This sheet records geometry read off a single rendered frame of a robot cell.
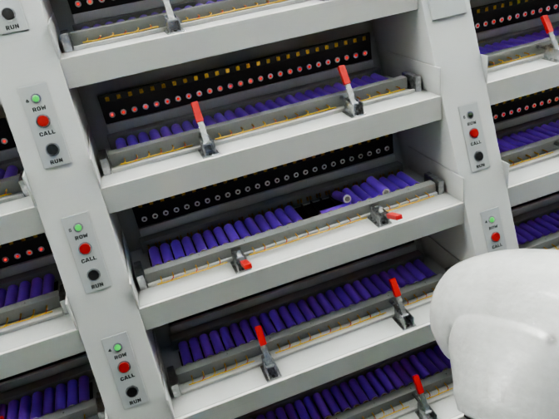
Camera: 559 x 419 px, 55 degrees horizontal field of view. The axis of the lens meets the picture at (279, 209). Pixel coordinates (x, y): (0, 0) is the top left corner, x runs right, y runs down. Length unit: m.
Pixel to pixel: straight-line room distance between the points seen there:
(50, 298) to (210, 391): 0.31
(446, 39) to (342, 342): 0.58
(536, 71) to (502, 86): 0.07
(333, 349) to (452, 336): 0.46
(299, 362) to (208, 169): 0.38
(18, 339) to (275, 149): 0.50
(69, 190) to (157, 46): 0.26
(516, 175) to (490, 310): 0.62
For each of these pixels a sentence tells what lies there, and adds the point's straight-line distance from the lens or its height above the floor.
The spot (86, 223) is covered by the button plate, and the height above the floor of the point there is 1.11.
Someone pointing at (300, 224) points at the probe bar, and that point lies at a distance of 0.95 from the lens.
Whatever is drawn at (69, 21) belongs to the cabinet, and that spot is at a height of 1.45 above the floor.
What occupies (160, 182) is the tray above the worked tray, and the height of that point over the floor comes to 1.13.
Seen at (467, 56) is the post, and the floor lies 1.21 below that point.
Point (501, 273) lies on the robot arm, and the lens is 0.55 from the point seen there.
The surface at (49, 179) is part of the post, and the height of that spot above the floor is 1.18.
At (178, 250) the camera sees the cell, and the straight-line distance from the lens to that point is 0.97.
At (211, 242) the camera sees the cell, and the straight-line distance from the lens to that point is 0.96.
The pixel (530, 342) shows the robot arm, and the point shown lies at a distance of 0.52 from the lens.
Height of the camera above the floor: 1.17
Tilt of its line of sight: 9 degrees down
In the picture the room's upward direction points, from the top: 15 degrees counter-clockwise
